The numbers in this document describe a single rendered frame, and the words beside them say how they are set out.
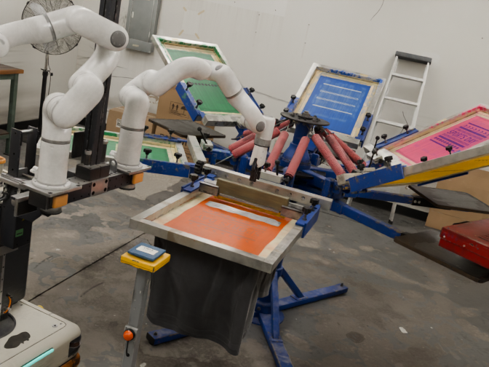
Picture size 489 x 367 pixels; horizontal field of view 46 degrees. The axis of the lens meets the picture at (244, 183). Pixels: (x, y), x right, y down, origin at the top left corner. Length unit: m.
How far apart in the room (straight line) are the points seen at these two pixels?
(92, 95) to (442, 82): 5.13
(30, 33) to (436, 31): 5.19
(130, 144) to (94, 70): 0.47
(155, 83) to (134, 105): 0.12
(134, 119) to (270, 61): 4.67
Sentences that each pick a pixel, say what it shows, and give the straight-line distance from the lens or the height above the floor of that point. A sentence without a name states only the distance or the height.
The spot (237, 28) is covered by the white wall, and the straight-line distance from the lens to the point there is 7.01.
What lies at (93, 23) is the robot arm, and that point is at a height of 1.70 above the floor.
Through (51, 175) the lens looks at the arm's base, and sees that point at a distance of 2.02.
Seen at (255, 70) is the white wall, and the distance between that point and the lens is 6.93.
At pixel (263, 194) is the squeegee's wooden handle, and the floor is 1.05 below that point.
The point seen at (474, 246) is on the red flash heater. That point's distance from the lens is 2.61.
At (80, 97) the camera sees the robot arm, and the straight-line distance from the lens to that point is 1.89.
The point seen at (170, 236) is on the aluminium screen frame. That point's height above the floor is 0.97.
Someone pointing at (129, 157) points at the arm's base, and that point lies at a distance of 2.36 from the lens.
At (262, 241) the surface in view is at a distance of 2.36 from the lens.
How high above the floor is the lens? 1.81
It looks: 16 degrees down
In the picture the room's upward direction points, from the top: 12 degrees clockwise
